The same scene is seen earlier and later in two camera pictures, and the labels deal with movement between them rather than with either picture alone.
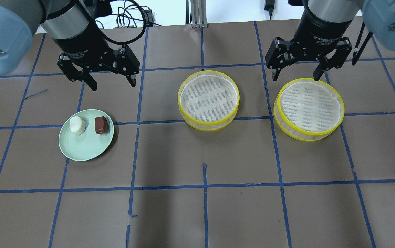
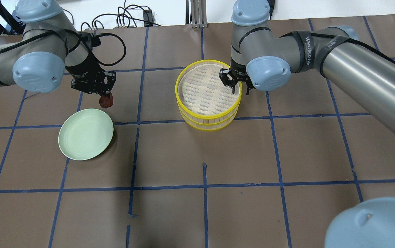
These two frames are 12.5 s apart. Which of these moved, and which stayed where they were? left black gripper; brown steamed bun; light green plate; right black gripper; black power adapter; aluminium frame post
Moved: left black gripper; right black gripper; brown steamed bun
Stayed: aluminium frame post; light green plate; black power adapter
